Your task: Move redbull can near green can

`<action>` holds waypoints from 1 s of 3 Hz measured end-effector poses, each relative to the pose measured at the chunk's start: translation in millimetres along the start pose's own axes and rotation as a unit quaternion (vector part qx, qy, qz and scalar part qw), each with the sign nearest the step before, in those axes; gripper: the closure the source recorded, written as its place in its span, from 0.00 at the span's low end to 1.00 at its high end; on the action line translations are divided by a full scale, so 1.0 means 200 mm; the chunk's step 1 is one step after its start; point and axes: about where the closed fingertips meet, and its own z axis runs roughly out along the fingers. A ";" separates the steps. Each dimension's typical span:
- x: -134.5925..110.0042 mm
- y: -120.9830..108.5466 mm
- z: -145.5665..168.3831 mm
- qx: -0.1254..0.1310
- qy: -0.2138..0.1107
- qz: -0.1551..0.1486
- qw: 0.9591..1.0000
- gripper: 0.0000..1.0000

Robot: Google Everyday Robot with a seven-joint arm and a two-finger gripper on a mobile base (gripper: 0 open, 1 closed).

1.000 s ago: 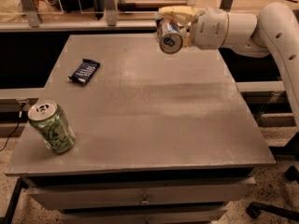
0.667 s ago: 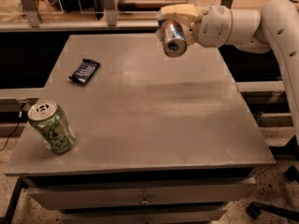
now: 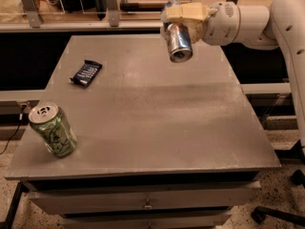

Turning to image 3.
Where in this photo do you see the black cable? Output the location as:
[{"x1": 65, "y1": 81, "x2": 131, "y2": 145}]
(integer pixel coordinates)
[{"x1": 0, "y1": 103, "x2": 28, "y2": 156}]

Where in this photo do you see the silver blue redbull can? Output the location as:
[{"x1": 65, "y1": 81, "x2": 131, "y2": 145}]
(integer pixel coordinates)
[{"x1": 163, "y1": 22, "x2": 193, "y2": 63}]

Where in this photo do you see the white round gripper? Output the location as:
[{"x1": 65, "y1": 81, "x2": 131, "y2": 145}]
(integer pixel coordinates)
[{"x1": 160, "y1": 2, "x2": 240, "y2": 46}]

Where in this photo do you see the black office chair base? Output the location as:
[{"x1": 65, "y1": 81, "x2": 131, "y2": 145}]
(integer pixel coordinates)
[{"x1": 251, "y1": 168, "x2": 305, "y2": 229}]

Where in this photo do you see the green soda can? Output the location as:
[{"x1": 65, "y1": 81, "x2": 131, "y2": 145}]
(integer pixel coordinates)
[{"x1": 29, "y1": 102, "x2": 77, "y2": 157}]

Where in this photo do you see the metal railing post middle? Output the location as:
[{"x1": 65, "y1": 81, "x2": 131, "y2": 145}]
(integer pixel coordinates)
[{"x1": 106, "y1": 0, "x2": 120, "y2": 27}]

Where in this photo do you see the grey drawer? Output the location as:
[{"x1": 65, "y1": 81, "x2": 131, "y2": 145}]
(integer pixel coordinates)
[
  {"x1": 29, "y1": 181, "x2": 260, "y2": 215},
  {"x1": 63, "y1": 210, "x2": 231, "y2": 229}
]

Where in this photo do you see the grey upper drawer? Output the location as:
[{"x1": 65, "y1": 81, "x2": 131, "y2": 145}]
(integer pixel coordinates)
[{"x1": 29, "y1": 181, "x2": 260, "y2": 215}]

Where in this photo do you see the grey lower drawer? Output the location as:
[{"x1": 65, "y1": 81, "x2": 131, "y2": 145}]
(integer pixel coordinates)
[{"x1": 63, "y1": 210, "x2": 231, "y2": 229}]

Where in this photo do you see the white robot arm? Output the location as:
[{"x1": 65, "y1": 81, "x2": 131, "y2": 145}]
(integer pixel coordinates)
[{"x1": 161, "y1": 0, "x2": 305, "y2": 157}]

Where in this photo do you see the dark blue snack bar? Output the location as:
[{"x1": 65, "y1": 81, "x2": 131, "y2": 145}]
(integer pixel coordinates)
[{"x1": 70, "y1": 60, "x2": 103, "y2": 88}]

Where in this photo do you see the metal railing post left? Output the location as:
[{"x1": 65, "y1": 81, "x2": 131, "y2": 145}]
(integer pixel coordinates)
[{"x1": 21, "y1": 0, "x2": 43, "y2": 28}]

